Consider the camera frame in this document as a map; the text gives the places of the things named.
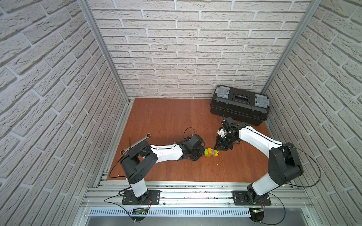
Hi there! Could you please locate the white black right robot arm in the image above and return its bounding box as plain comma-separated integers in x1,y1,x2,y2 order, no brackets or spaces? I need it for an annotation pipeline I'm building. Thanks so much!
215,117,304,204

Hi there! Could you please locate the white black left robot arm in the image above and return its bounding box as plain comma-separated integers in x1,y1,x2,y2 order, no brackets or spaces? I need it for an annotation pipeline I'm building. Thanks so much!
120,134,205,199

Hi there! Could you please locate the black plastic toolbox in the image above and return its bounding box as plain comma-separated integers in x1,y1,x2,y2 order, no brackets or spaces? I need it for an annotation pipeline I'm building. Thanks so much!
210,85,270,126

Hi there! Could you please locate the silver ratchet wrench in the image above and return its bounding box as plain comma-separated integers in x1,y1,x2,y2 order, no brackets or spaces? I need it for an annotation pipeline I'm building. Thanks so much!
120,133,152,155

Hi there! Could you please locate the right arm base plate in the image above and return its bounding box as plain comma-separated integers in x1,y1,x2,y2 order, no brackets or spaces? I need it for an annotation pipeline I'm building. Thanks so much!
232,190,272,206

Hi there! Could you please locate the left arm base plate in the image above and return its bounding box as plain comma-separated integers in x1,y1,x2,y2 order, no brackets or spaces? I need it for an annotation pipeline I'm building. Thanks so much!
122,190,161,205

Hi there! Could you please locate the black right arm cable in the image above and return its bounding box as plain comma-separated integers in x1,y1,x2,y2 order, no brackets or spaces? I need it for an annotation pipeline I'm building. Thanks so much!
282,144,322,189

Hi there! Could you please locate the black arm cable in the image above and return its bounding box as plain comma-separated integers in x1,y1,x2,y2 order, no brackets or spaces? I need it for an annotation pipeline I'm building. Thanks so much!
109,158,128,179
282,144,322,189

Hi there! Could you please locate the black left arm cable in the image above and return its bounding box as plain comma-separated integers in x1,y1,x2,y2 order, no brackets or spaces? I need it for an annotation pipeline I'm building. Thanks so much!
109,158,128,179

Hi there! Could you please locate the aluminium front rail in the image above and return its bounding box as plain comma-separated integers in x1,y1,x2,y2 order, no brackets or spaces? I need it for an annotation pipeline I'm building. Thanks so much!
81,180,313,208

